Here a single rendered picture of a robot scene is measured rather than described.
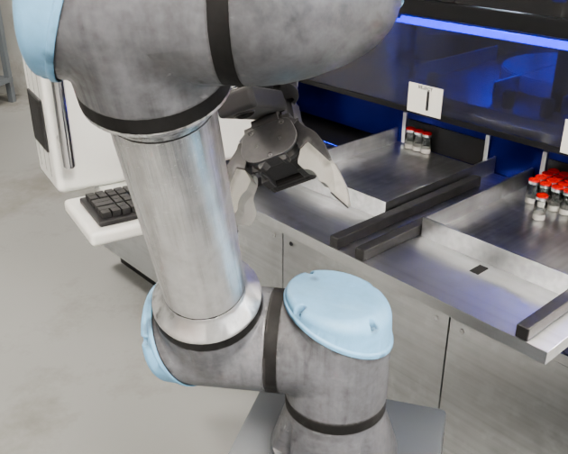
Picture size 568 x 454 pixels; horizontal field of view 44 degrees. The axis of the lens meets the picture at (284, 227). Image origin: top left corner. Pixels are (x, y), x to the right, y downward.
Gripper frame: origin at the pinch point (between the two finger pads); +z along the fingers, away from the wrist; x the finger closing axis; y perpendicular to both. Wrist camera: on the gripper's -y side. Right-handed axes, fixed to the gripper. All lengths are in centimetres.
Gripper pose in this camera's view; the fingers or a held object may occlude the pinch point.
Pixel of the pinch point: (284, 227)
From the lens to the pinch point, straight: 77.3
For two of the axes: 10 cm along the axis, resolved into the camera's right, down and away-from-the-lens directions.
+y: 4.3, 3.3, 8.4
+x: -8.9, 3.0, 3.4
